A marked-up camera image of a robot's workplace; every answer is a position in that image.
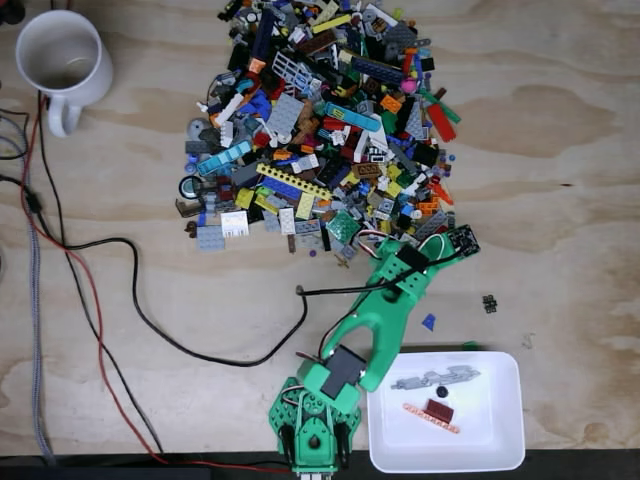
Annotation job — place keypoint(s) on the grey small square Lego plate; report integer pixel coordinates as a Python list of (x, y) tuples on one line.
[(351, 251)]

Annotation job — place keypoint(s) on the gold Lego weapon piece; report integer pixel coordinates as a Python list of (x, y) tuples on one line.
[(342, 260)]

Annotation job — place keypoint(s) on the blue wedge Lego plate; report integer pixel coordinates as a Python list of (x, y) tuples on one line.
[(429, 322)]

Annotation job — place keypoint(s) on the green square Lego plate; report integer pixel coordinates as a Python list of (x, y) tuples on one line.
[(343, 226)]

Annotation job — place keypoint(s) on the sand grey flat Lego piece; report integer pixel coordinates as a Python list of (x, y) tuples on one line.
[(310, 242)]

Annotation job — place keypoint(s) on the orange Lego cylinder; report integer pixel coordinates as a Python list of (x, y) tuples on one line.
[(324, 203)]

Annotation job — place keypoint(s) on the grey Lego brick orange mark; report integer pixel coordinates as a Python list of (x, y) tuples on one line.
[(307, 227)]

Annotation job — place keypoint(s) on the black lattice Lego piece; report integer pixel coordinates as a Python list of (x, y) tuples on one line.
[(490, 303)]

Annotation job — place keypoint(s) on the small green Lego piece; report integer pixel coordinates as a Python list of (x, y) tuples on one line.
[(470, 344)]

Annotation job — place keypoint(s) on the black chrome narrow Lego piece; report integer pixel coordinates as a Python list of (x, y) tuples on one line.
[(291, 244)]

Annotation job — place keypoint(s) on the pale yellow Lego plate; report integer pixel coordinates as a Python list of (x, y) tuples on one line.
[(305, 206)]

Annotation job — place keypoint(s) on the grey long Lego piece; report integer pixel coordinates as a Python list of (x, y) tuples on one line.
[(435, 378)]

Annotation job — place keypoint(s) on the white narrow Lego plate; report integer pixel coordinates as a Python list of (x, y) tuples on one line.
[(287, 221)]

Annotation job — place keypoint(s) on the black round Lego piece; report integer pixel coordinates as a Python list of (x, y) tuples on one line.
[(441, 391)]

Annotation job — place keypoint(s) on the grey studded Lego plate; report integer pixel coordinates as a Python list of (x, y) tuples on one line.
[(271, 221)]

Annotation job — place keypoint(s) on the dark red Lego plate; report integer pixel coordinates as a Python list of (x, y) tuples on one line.
[(439, 411)]

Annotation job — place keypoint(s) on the red large Lego plate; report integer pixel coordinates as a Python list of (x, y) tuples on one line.
[(442, 122)]

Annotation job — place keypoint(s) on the lime green Lego tile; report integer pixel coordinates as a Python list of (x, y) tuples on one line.
[(263, 191)]

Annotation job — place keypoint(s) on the cyan long Lego piece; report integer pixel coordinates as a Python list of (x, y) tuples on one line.
[(352, 116)]

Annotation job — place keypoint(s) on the yellow rounded Lego brick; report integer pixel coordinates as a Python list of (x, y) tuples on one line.
[(244, 198)]

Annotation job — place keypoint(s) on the white Lego plate with clips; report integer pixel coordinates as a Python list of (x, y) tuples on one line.
[(234, 225)]

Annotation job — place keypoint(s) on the pink Lego ball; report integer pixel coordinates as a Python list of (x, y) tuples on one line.
[(410, 86)]

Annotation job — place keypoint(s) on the grey large Lego plate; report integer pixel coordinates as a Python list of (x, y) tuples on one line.
[(210, 239)]

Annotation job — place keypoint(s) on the grey Lego wedge plate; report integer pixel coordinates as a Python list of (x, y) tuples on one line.
[(284, 114)]

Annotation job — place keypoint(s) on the navy long Lego plate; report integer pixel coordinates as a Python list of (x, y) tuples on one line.
[(377, 70)]

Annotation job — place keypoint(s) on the light blue long Lego piece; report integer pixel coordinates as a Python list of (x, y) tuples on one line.
[(223, 157)]

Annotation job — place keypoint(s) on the white plastic bin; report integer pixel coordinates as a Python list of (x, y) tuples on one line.
[(500, 450)]

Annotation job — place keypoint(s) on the black Lego wheel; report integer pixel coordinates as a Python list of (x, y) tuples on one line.
[(190, 186)]

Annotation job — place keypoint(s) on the white Lego lattice window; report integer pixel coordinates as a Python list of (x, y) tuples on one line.
[(291, 71)]

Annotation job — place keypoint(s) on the dark grey Lego plate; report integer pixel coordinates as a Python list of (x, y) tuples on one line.
[(400, 32)]

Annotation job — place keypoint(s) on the dark brown long Lego plate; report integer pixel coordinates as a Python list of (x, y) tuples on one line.
[(316, 43)]

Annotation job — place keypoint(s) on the grey round Lego dish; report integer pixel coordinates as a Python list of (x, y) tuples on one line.
[(196, 127)]

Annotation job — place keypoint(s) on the yellow long Lego tile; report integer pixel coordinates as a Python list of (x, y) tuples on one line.
[(331, 23)]

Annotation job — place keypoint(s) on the dark blue long Lego brick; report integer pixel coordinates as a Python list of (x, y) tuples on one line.
[(263, 32)]

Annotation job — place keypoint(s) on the yellow long Technic beam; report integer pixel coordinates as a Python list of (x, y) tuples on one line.
[(295, 181)]

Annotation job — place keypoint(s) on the orange Technic beam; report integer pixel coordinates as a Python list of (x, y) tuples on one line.
[(415, 411)]

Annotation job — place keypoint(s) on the white ceramic mug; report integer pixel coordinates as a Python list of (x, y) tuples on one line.
[(65, 50)]

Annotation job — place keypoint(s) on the black camera circuit board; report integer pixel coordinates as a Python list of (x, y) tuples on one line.
[(463, 241)]

